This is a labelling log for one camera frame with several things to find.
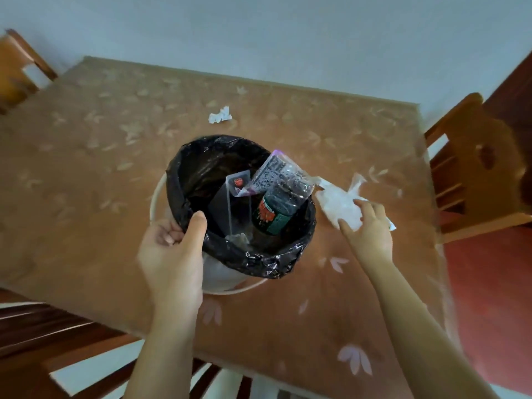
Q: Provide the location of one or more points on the person's left forearm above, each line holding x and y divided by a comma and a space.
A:
166, 353

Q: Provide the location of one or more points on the person's right forearm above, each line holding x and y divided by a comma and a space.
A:
419, 332

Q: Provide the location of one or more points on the white tissue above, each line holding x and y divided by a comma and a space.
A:
334, 201

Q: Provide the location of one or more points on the dark bottle with green label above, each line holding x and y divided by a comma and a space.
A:
276, 207

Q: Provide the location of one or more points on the person's right thumb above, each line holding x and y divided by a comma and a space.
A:
348, 231

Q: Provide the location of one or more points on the black plastic bin liner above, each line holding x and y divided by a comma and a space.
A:
195, 162

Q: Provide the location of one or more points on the person's left hand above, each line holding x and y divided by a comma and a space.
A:
172, 270

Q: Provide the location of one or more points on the clear printed plastic wrapper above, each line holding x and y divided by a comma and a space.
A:
282, 170

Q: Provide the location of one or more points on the wooden chair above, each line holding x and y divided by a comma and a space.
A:
50, 336
482, 178
16, 66

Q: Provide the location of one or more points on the person's left thumb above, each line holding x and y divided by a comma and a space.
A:
196, 230

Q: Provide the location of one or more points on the clear plastic blister package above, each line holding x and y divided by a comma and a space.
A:
232, 203

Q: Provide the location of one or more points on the small white tissue wad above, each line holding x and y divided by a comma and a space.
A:
239, 238

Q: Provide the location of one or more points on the small crumpled paper scrap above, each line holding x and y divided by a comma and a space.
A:
220, 115

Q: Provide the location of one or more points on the white round trash bin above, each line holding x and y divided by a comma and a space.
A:
220, 278

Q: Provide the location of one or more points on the brown floral tablecloth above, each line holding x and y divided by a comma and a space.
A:
104, 195

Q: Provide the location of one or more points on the person's right hand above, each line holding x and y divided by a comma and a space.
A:
376, 240

